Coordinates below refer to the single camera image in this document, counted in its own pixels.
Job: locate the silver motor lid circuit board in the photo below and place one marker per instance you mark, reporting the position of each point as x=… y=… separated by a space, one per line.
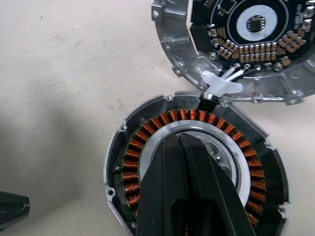
x=177 y=44

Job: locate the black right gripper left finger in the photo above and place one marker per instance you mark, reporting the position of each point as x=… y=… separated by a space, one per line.
x=160 y=186

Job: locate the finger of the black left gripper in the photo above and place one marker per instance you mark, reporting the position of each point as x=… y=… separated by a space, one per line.
x=12 y=199
x=12 y=214

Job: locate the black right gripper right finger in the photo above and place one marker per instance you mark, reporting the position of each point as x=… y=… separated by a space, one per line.
x=216 y=186

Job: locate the silver motor housing copper coils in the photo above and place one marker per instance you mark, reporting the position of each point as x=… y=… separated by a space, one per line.
x=130 y=177

